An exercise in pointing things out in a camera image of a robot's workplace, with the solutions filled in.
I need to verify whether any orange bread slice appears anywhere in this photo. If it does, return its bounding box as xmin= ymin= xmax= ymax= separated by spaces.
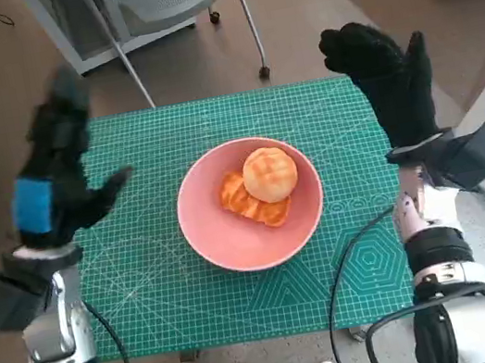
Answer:
xmin=214 ymin=162 xmax=297 ymax=236

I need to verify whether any long black robot cable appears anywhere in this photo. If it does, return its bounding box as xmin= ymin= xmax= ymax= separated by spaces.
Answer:
xmin=309 ymin=206 xmax=422 ymax=363

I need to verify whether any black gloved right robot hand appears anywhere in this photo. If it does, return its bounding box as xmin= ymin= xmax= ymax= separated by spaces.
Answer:
xmin=314 ymin=9 xmax=446 ymax=160

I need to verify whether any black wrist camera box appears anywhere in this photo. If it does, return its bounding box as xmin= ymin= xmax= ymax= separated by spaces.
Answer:
xmin=419 ymin=113 xmax=485 ymax=197
xmin=0 ymin=261 xmax=63 ymax=334

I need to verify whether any black left robot hand, blue tape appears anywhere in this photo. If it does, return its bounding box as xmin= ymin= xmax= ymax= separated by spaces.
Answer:
xmin=0 ymin=56 xmax=145 ymax=255

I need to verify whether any green cutting mat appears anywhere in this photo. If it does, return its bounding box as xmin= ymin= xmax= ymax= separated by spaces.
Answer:
xmin=48 ymin=66 xmax=429 ymax=363

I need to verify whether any pink bowl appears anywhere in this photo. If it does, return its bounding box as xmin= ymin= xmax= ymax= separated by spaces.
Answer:
xmin=165 ymin=125 xmax=334 ymax=282

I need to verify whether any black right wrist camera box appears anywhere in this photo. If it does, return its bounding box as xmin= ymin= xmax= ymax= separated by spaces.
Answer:
xmin=419 ymin=113 xmax=485 ymax=197

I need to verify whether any metal table bracket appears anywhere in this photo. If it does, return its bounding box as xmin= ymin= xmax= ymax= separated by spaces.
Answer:
xmin=346 ymin=323 xmax=371 ymax=344

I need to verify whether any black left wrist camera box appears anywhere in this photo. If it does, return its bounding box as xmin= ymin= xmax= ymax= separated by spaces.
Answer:
xmin=0 ymin=261 xmax=63 ymax=334

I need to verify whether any black right arm cable loop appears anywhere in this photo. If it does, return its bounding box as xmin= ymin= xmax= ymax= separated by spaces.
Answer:
xmin=359 ymin=282 xmax=485 ymax=363

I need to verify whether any round golden bread bun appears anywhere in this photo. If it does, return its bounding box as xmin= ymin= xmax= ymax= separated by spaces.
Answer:
xmin=238 ymin=143 xmax=303 ymax=207

